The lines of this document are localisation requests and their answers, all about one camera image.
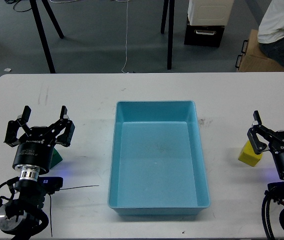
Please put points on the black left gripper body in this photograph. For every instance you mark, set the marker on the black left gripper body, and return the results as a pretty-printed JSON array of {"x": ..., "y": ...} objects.
[{"x": 35, "y": 150}]

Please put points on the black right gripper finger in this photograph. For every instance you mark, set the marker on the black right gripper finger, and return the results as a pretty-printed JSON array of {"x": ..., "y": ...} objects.
[{"x": 257, "y": 129}]

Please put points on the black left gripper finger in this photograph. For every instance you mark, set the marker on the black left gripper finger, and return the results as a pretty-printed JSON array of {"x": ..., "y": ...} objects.
[
  {"x": 62, "y": 130},
  {"x": 14, "y": 125}
]

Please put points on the yellow block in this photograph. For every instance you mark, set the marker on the yellow block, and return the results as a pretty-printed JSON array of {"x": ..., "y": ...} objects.
[{"x": 248, "y": 156}]

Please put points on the green block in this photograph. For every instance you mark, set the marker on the green block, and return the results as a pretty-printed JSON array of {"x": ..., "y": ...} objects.
[{"x": 56, "y": 158}]

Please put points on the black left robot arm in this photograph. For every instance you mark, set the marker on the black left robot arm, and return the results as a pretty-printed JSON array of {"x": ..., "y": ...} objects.
[{"x": 21, "y": 214}]

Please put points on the blue plastic box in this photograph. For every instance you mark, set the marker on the blue plastic box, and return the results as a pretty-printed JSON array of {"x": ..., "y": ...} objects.
[{"x": 157, "y": 164}]

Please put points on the black storage box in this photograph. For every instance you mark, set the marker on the black storage box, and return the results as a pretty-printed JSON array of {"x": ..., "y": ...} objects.
[{"x": 205, "y": 36}]

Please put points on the white storage box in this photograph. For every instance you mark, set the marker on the white storage box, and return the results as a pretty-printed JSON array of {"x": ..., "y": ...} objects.
[{"x": 209, "y": 12}]

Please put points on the seated person white shirt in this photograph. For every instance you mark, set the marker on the seated person white shirt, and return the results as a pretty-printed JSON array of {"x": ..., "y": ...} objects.
[{"x": 271, "y": 32}]

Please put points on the black tripod legs right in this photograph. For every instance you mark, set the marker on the black tripod legs right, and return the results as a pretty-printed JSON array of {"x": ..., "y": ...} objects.
[{"x": 168, "y": 15}]

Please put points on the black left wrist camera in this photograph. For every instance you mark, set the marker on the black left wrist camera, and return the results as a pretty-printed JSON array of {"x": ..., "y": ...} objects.
[{"x": 51, "y": 184}]

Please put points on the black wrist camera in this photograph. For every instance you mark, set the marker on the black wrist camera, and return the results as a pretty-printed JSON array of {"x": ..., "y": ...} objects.
[
  {"x": 276, "y": 189},
  {"x": 51, "y": 184}
]

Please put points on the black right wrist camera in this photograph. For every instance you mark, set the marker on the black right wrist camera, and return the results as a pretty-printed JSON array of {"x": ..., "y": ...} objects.
[{"x": 276, "y": 189}]

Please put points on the cardboard box with handles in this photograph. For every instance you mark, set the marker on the cardboard box with handles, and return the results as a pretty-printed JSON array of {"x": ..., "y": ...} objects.
[{"x": 252, "y": 59}]

